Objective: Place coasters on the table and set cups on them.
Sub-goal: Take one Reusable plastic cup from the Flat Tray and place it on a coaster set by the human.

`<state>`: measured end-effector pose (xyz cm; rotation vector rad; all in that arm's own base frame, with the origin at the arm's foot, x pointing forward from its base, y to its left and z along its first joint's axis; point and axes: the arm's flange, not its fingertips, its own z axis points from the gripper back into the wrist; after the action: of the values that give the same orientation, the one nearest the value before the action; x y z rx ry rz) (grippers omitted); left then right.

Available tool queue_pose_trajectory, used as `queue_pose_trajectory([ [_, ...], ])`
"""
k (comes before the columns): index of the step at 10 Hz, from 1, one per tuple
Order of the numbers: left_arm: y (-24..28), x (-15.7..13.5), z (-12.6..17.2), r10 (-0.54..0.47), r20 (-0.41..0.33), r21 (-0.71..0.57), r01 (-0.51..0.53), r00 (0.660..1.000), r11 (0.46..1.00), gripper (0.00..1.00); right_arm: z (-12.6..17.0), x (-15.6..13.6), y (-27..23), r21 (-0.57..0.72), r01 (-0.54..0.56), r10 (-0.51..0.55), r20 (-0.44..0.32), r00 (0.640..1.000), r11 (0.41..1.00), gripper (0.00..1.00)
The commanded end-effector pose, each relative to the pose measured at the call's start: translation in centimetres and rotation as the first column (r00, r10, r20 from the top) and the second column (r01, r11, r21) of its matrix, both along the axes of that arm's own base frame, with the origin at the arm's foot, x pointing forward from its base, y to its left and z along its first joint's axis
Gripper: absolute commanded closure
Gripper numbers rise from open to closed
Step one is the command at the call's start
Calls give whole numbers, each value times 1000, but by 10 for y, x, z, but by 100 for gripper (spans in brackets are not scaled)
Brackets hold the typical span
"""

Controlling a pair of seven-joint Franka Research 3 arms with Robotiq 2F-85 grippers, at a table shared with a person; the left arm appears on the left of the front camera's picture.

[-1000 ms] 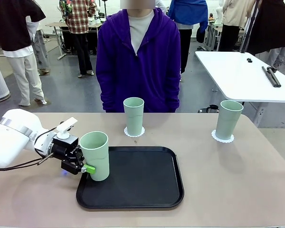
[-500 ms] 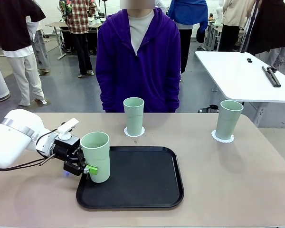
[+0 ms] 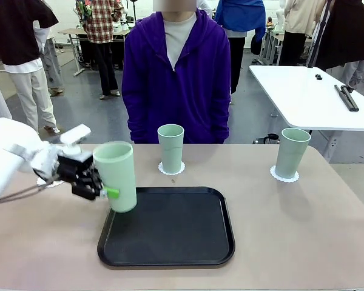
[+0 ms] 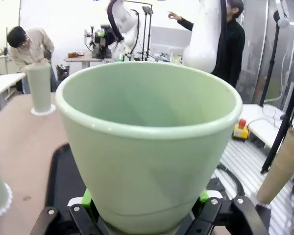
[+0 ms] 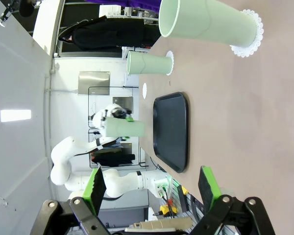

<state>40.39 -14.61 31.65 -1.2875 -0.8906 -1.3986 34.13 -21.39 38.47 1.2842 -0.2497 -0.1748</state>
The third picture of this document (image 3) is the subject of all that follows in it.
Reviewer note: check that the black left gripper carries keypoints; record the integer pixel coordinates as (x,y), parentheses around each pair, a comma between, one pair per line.
(76,168)

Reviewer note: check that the pale green plastic cup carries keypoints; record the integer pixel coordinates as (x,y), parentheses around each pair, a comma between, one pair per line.
(170,151)
(291,154)
(118,172)

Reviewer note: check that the white lace paper coaster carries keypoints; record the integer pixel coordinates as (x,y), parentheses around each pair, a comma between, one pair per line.
(162,171)
(288,179)
(53,184)

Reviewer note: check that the person's left forearm purple sleeve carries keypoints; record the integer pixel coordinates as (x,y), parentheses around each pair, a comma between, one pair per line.
(223,118)

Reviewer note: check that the person's right forearm purple sleeve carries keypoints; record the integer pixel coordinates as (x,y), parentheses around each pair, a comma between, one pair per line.
(130,118)

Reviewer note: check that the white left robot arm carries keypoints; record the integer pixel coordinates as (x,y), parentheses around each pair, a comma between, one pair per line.
(6,157)

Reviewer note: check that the long black folded tool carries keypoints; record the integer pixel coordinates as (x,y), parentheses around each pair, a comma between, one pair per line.
(349,97)

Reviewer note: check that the black plastic tray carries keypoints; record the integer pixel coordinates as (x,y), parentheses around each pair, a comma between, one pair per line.
(176,230)

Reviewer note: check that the white side table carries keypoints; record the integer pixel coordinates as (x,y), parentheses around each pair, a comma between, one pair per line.
(303,97)

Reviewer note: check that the black jug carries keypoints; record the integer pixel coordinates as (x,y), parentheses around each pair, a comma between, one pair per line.
(273,138)

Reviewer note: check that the small black object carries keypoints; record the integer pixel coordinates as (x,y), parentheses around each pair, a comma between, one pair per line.
(318,76)

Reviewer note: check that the person in grey trousers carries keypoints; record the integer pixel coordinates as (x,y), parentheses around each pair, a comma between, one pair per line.
(53,66)

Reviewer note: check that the person in purple hoodie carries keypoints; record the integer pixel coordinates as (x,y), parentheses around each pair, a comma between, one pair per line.
(151,75)

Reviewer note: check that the person in black coat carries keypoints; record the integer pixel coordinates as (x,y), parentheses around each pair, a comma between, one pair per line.
(342,36)

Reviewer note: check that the black tripod pole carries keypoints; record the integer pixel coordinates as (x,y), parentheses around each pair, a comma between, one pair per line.
(317,42)

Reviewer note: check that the white background desk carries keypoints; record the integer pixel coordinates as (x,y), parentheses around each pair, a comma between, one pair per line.
(72,31)

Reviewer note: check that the person in plaid shirt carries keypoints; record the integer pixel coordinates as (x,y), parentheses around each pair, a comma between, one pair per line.
(101,21)

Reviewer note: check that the person in dark tee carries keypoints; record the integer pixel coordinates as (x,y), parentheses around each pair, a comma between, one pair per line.
(15,36)

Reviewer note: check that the person in beige top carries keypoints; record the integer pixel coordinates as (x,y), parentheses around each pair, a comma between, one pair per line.
(300,18)

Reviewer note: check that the white mannequin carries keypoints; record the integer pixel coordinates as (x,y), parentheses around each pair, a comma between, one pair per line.
(280,18)

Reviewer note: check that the person in blue jacket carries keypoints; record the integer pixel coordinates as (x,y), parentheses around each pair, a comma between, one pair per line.
(239,15)

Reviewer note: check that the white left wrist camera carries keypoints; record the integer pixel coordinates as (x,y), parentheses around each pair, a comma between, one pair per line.
(74,135)

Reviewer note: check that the grey background desk frame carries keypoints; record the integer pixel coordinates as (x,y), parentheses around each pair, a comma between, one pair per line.
(271,45)

